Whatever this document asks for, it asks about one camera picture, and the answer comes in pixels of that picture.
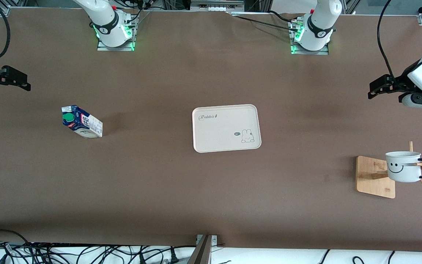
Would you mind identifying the wooden mug stand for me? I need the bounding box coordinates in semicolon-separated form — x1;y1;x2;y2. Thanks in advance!
356;141;422;199

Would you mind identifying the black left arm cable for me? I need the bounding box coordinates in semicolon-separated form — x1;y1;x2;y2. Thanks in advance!
377;0;396;78

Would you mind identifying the grey power strip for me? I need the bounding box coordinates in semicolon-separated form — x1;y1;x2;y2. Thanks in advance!
190;0;245;12

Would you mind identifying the white smiley face cup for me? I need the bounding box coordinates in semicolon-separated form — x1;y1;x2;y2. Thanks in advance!
385;151;422;183

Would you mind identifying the blue white milk carton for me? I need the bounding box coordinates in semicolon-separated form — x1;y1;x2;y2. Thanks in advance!
62;105;103;139

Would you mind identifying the beige rabbit print tray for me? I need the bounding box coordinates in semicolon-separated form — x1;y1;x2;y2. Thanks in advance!
192;104;262;153

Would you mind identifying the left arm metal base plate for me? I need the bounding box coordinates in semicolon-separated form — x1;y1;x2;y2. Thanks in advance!
289;20;330;55

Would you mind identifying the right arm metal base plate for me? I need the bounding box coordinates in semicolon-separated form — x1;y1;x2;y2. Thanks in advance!
97;22;136;51

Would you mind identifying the metal post bracket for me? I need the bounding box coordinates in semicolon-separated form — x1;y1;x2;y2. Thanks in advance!
187;235;219;264

